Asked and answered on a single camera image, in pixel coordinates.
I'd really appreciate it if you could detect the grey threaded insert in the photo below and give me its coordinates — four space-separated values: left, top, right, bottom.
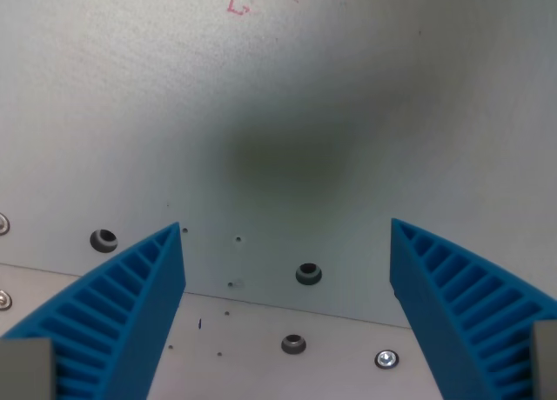
295 262 324 286
89 229 119 253
280 333 307 357

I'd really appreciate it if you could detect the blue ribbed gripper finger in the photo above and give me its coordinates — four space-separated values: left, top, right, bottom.
0 221 187 400
389 217 557 400

